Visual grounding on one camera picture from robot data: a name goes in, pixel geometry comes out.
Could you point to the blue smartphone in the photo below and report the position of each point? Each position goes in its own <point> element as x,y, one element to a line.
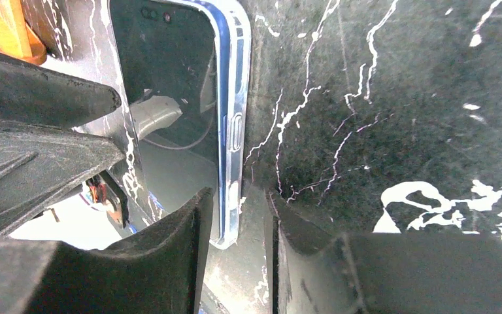
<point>173,56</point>

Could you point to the clear phone case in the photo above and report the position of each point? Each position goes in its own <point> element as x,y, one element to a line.
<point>104,53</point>

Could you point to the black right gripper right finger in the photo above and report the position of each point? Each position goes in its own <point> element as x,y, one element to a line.
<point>312,271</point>

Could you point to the orange wooden shelf rack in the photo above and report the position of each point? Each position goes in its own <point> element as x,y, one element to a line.
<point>17,39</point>

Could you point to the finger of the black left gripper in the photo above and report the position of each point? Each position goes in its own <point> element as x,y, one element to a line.
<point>35,95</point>
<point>40,164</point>

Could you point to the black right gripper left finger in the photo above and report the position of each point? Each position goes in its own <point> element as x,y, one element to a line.
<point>157,270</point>

